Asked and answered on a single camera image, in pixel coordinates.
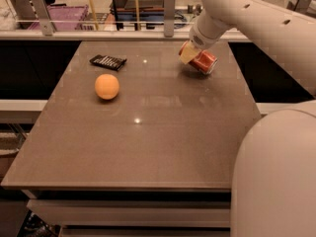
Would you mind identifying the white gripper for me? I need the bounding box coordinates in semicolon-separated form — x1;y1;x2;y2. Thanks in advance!
180;9;235;64

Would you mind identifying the red coke can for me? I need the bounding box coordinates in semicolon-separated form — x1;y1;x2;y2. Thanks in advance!
187;50;217;75

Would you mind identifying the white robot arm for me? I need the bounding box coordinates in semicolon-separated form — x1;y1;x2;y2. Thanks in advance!
181;0;316;237

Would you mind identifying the black snack bar packet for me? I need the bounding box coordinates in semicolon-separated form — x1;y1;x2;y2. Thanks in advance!
90;55;126;71

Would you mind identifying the orange fruit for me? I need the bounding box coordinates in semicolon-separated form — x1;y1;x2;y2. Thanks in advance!
95;74;119;100

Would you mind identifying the purple plastic crate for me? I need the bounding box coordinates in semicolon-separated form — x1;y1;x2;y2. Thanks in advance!
28;5;90;32

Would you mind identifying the metal railing bracket middle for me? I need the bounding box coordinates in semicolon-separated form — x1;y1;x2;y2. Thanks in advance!
164;0;175;38

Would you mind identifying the metal railing bracket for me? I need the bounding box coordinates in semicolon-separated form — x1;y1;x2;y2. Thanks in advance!
287;0;316;17
32;0;54;36
164;0;175;38

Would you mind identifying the metal railing bracket right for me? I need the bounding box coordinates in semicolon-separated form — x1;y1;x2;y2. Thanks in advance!
287;0;316;17

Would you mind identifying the metal railing bracket left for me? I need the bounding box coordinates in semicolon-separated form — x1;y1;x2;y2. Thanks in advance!
32;0;54;36

